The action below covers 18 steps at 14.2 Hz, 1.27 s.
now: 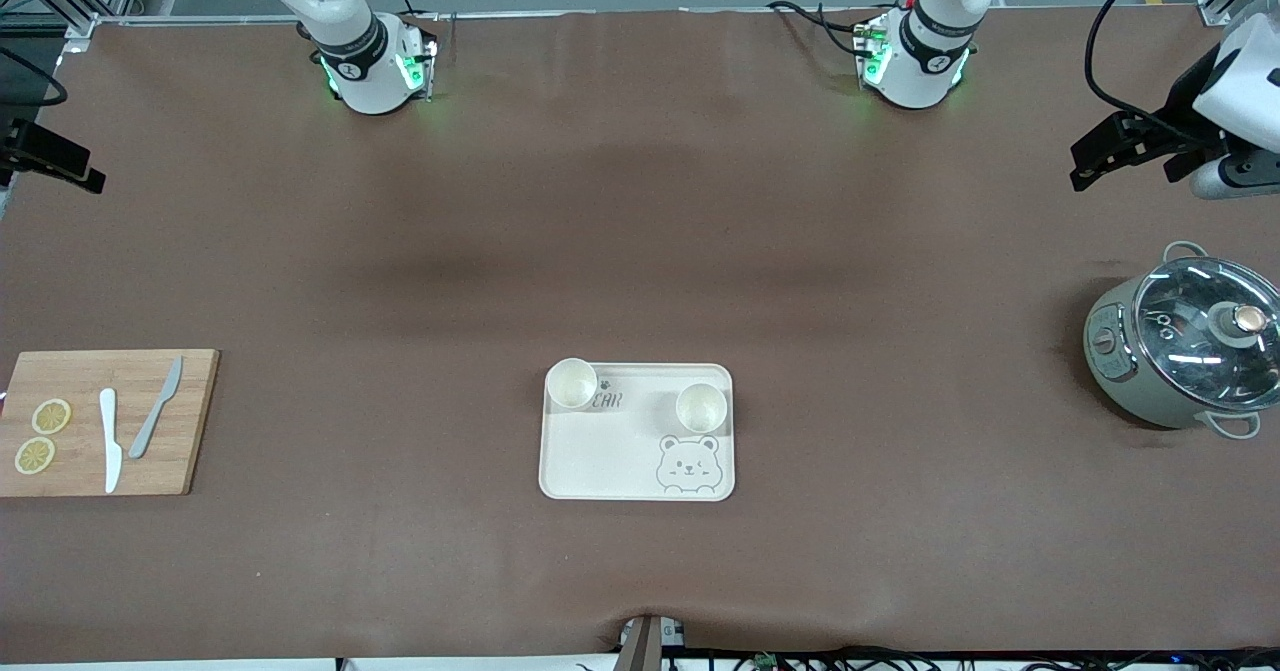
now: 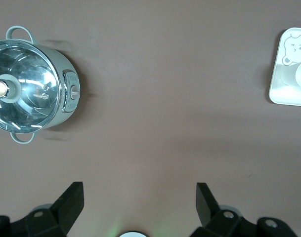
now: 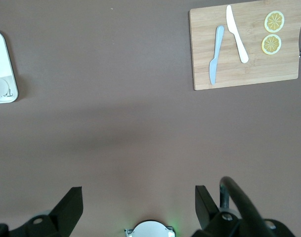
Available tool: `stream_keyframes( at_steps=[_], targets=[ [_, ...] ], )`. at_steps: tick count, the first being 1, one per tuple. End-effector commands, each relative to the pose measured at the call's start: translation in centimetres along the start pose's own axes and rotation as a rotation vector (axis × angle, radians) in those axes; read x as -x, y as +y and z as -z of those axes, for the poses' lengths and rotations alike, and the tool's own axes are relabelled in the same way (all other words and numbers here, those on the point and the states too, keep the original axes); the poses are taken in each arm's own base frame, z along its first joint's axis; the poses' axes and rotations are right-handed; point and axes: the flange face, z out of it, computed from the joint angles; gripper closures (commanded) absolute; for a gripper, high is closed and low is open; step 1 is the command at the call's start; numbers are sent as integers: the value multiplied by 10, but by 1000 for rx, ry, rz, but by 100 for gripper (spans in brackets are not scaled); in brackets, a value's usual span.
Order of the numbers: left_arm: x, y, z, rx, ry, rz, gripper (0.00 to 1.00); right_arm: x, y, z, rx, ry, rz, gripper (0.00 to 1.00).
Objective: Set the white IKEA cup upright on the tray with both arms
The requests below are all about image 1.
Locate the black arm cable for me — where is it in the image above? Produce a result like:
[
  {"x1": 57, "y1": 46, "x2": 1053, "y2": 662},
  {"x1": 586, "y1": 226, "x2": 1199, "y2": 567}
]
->
[
  {"x1": 1084, "y1": 0, "x2": 1201, "y2": 144},
  {"x1": 0, "y1": 46, "x2": 69, "y2": 108}
]

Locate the wooden cutting board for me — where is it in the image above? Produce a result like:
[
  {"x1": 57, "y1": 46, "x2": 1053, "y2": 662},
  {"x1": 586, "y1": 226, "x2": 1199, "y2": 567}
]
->
[{"x1": 0, "y1": 349, "x2": 221, "y2": 498}]

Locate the brown wooden post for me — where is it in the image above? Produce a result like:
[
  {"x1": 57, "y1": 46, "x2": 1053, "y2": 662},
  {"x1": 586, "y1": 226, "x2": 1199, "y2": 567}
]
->
[{"x1": 613, "y1": 614, "x2": 666, "y2": 671}]

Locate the cream tray with bear print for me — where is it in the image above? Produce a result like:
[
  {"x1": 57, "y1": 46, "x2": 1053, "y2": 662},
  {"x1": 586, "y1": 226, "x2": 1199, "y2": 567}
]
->
[{"x1": 538, "y1": 361, "x2": 736, "y2": 502}]

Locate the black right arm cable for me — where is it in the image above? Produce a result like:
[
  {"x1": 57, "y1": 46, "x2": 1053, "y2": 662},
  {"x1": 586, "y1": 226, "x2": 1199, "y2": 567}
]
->
[{"x1": 0, "y1": 46, "x2": 69, "y2": 108}]

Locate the glass pot lid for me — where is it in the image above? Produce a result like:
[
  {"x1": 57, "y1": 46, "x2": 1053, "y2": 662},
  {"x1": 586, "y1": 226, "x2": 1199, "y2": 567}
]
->
[{"x1": 1133, "y1": 256, "x2": 1280, "y2": 412}]

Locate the white plastic cup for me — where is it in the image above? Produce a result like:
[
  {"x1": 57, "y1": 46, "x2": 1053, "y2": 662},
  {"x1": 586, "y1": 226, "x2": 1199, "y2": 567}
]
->
[
  {"x1": 676, "y1": 382, "x2": 729, "y2": 436},
  {"x1": 545, "y1": 357, "x2": 600, "y2": 412}
]

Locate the black left base cable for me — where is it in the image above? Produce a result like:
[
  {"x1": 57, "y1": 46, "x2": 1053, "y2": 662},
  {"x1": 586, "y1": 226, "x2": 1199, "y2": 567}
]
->
[{"x1": 765, "y1": 0, "x2": 876, "y2": 57}]

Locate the white plastic knife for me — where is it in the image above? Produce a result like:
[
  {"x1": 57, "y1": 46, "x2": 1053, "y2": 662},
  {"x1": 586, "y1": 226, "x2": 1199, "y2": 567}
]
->
[{"x1": 98, "y1": 388, "x2": 123, "y2": 494}]

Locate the grey plastic knife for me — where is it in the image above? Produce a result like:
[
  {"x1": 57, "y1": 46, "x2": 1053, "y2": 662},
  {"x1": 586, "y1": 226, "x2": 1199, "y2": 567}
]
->
[{"x1": 128, "y1": 355, "x2": 185, "y2": 460}]

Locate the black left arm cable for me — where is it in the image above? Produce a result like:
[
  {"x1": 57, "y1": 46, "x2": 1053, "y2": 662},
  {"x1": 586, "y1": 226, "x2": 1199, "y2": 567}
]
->
[{"x1": 1084, "y1": 0, "x2": 1201, "y2": 144}]

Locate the grey-green electric cooking pot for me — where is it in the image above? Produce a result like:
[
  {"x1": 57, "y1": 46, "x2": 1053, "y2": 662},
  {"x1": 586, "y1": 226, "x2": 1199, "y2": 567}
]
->
[{"x1": 1083, "y1": 241, "x2": 1280, "y2": 440}]

